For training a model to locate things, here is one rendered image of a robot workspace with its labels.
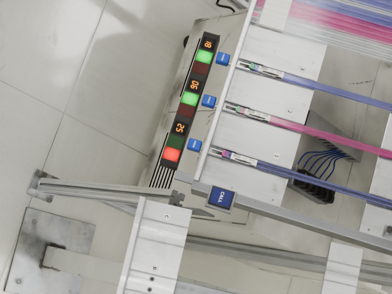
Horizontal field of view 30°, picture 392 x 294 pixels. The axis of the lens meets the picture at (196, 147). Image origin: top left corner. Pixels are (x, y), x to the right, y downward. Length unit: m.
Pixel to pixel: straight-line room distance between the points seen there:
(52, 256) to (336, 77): 0.98
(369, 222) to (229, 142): 0.36
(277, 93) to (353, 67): 0.55
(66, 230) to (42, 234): 0.08
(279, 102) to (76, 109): 0.80
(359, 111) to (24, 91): 0.99
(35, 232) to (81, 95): 0.44
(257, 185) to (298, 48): 0.34
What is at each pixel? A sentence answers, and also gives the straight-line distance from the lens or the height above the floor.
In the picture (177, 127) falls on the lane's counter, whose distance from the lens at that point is 1.69.
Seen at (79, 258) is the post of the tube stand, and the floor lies 0.20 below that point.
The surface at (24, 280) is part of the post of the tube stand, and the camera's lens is 2.24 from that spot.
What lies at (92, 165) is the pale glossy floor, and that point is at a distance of 2.33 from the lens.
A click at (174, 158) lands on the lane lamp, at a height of 0.67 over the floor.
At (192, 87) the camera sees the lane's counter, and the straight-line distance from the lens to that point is 1.72.
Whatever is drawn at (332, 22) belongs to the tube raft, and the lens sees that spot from 1.78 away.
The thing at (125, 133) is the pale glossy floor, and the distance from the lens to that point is 2.40.
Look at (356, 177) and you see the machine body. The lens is 2.23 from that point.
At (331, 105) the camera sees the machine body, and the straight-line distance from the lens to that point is 2.14.
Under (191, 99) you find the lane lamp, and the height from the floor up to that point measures 0.66.
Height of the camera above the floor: 1.97
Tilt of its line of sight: 50 degrees down
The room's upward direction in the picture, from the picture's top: 91 degrees clockwise
